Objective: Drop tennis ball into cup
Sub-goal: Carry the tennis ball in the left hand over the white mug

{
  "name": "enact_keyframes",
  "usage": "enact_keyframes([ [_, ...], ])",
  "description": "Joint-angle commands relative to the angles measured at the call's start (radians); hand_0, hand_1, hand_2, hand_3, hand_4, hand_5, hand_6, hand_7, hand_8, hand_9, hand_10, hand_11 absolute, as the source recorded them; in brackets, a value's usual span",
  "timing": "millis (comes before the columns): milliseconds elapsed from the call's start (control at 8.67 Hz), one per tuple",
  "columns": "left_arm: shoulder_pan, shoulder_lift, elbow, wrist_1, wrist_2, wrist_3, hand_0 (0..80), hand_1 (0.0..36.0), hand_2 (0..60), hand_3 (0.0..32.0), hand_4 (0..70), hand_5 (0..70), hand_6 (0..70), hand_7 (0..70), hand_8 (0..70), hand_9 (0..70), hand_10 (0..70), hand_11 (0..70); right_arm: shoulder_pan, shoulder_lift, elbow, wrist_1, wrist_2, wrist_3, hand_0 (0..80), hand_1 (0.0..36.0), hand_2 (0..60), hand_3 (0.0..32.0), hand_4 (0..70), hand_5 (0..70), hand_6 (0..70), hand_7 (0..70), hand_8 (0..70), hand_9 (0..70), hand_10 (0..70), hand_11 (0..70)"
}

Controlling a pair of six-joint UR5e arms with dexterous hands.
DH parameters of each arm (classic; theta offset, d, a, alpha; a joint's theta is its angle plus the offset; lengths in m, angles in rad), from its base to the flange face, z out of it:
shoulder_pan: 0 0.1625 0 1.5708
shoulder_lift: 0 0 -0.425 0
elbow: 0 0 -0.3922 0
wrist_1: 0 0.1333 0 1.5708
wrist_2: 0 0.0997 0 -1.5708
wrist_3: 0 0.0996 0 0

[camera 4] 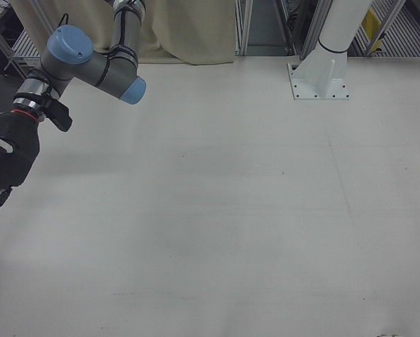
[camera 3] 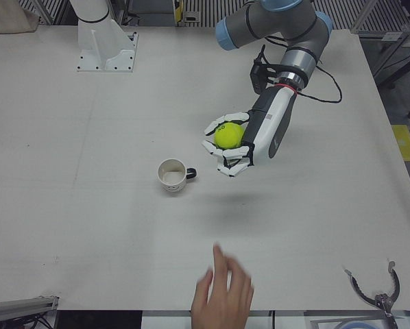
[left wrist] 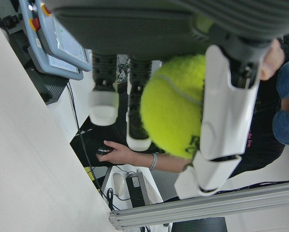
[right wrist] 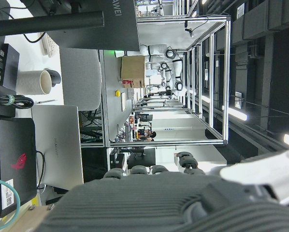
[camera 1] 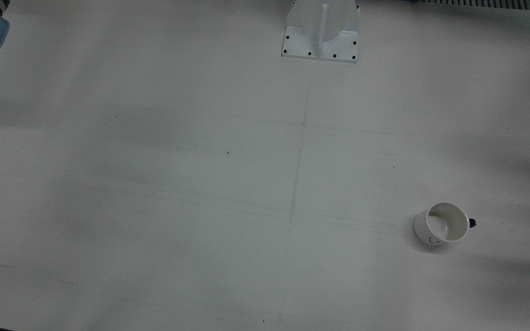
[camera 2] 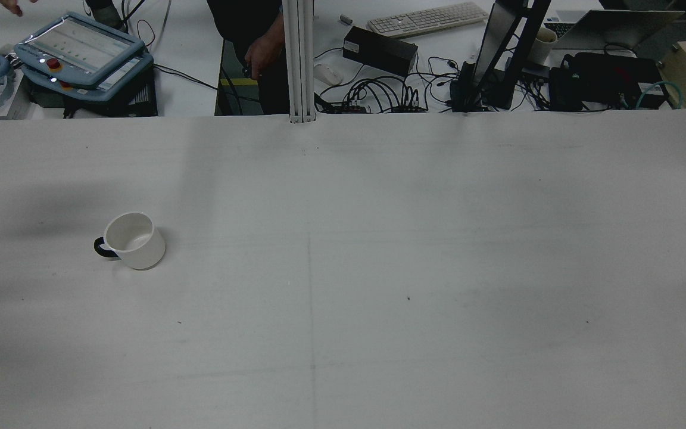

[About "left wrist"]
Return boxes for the tangled black cables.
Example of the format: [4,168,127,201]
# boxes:
[116,54,131,84]

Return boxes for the yellow tennis ball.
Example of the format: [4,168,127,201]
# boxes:
[140,14,216,160]

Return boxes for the white keyboard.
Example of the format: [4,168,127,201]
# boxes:
[141,173,164,205]

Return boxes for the person's black t-shirt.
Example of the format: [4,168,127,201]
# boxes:
[225,78,289,180]

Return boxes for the black mouse cable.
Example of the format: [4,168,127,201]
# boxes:
[106,188,131,211]

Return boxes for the person's blue jeans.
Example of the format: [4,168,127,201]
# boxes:
[272,57,289,146]

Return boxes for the black power supply box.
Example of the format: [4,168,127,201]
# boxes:
[125,172,145,208]

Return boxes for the black finned controller box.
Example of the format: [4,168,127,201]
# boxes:
[34,69,67,102]

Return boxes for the white computer mouse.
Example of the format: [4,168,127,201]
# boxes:
[112,172,126,197]

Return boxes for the white wristband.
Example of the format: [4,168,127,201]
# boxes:
[149,152,159,170]

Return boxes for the grey and white robot hand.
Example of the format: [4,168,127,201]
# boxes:
[50,0,289,200]

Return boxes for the black computer mouse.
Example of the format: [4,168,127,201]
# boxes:
[97,145,112,156]

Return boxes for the black desk mat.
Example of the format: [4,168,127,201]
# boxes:
[69,115,128,168]

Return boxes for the aluminium extrusion beam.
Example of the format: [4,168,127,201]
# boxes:
[108,179,289,231]

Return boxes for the long black cable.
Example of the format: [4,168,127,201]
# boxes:
[66,80,107,195]

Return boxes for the grey teach pendant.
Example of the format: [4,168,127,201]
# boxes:
[18,0,85,81]
[35,0,92,73]

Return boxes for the person's bare hand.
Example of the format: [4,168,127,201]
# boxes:
[97,140,137,168]

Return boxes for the person's bare forearm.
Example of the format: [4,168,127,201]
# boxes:
[132,152,192,174]

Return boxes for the person's clenched hand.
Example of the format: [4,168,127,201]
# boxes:
[260,39,286,82]

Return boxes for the grey equipment cabinet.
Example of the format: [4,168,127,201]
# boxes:
[0,0,26,35]

